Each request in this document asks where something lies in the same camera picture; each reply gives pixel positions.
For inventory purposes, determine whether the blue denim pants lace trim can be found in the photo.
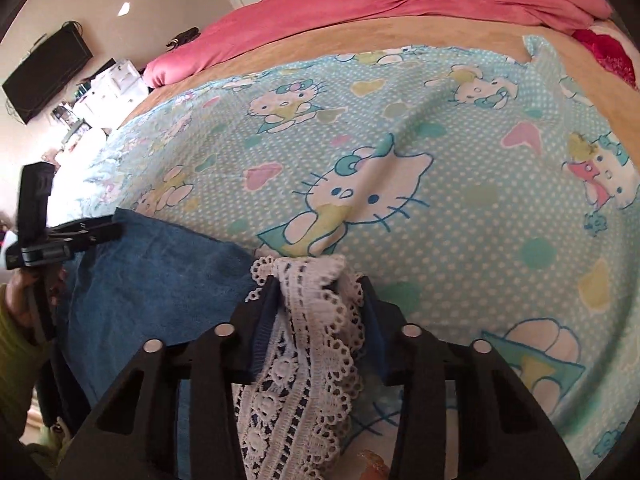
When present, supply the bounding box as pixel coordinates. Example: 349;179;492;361
54;207;397;480

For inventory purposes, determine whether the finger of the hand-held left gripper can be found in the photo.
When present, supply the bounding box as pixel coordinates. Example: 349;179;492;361
49;218;122;237
50;230;125;257

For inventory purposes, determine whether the cartoon cat printed blanket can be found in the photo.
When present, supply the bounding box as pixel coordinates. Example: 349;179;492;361
65;35;640;468

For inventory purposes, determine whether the white drawer cabinet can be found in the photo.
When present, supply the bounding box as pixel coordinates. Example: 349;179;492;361
75;59;151;122

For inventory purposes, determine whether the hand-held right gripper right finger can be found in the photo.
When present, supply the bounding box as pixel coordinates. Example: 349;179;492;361
350;272;587;480

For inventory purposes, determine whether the person's left forearm green sleeve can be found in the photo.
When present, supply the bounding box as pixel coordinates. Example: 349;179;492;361
0;285;51;443

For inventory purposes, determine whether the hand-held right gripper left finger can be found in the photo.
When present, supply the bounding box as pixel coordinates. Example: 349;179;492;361
55;276;281;480

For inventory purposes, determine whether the person's left hand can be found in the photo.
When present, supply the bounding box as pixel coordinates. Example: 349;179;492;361
0;266;68;346

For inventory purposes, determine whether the tan bed sheet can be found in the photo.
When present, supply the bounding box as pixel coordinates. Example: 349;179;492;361
114;14;640;137

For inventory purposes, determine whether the red patterned pillow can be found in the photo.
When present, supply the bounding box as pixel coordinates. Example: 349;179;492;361
570;22;640;97

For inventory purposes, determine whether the dark bag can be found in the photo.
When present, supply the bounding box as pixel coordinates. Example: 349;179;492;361
166;26;202;52

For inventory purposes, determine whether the black wall television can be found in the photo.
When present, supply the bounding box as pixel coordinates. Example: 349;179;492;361
2;22;94;126

